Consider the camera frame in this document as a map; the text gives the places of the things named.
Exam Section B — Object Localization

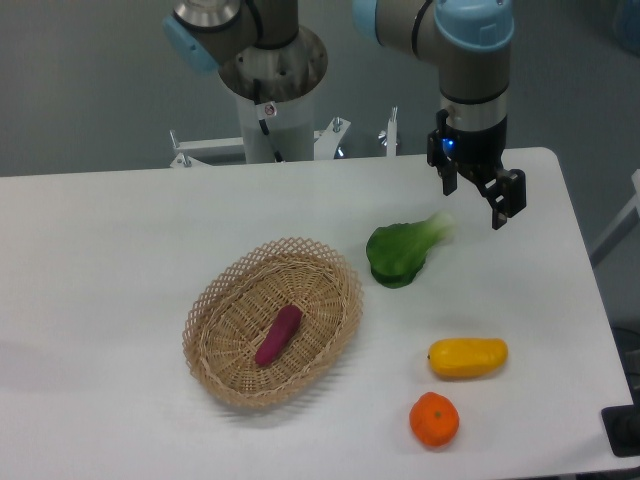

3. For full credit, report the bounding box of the white frame at right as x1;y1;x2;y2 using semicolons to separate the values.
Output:
589;170;639;268

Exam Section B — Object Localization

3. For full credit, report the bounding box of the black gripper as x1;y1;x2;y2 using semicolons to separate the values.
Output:
427;109;527;230

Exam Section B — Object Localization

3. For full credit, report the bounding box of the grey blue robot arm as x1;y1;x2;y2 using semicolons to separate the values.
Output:
162;1;527;228

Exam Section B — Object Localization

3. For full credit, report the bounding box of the woven wicker basket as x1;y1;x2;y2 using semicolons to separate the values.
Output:
182;238;363;408

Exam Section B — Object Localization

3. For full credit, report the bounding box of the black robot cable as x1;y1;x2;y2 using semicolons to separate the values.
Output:
251;78;285;164

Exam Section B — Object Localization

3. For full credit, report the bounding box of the orange tangerine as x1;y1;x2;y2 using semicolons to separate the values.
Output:
409;392;460;448

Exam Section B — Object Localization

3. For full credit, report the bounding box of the purple sweet potato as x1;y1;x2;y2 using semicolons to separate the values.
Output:
254;305;303;366

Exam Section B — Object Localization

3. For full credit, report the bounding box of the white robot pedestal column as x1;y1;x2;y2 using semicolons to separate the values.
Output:
235;94;314;164

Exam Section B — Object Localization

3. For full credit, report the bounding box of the white metal base frame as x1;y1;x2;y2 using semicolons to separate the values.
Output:
169;105;400;168

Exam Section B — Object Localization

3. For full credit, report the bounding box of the yellow mango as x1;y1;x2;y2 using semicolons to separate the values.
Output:
427;338;509;379

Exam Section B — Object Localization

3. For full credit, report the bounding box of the green bok choy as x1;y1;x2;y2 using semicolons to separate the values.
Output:
365;212;455;289

